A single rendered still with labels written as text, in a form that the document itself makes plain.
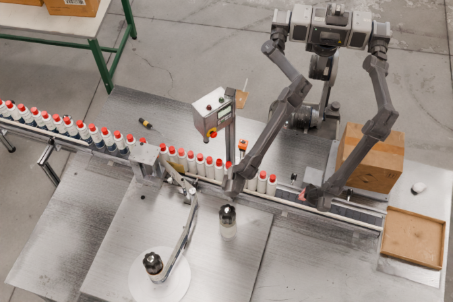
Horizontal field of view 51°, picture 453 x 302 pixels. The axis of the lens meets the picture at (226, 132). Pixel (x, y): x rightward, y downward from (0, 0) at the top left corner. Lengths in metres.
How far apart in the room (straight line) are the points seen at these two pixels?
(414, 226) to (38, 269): 1.97
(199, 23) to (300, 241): 2.64
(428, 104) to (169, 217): 2.54
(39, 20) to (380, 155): 2.54
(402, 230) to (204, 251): 1.04
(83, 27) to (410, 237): 2.54
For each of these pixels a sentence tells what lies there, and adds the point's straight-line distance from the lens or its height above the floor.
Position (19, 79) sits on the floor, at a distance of 4.53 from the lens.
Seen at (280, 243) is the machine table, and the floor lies 0.83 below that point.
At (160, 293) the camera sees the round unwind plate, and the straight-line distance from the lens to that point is 2.41.
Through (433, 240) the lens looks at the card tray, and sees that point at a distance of 2.73.
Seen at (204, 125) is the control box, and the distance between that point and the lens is 2.17.
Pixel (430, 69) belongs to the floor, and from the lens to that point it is 4.53.
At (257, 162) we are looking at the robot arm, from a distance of 2.02.
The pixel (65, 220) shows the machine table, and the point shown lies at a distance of 2.72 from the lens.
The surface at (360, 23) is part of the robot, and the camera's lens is 2.48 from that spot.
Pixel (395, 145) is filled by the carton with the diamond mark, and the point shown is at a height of 1.12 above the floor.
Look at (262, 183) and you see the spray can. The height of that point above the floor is 1.01.
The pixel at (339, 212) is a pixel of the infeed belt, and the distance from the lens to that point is 2.59.
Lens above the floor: 3.22
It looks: 58 degrees down
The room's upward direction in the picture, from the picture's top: 1 degrees counter-clockwise
